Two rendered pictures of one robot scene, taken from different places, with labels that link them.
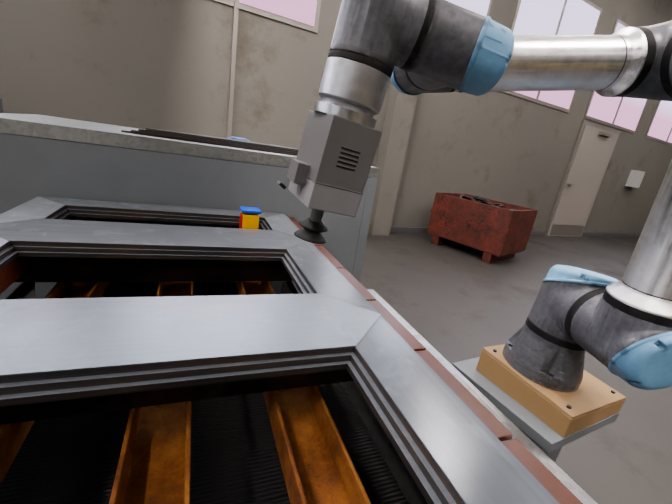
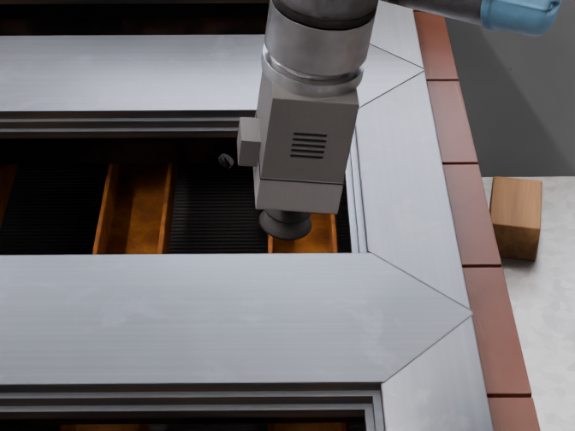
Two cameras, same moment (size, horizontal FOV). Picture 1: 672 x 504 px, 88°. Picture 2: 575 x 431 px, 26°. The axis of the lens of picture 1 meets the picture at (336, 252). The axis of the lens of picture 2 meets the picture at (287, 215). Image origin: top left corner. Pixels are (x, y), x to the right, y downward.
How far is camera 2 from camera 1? 0.63 m
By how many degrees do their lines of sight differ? 28
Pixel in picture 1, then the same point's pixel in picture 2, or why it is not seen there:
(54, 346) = not seen: outside the picture
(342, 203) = (311, 198)
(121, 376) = (39, 398)
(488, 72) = (519, 26)
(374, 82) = (332, 46)
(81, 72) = not seen: outside the picture
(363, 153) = (332, 135)
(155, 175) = not seen: outside the picture
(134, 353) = (53, 366)
